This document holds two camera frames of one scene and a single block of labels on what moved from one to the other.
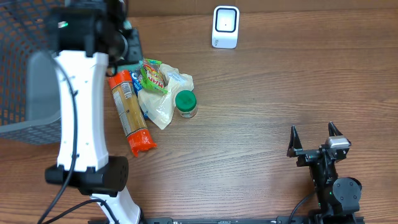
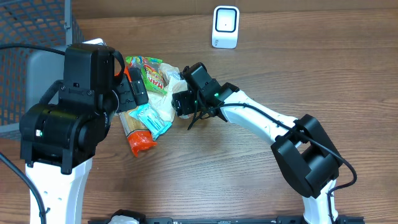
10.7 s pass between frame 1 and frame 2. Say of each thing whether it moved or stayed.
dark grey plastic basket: stayed
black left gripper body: moved
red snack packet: stayed
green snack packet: stayed
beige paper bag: stayed
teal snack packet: moved
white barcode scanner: stayed
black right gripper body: moved
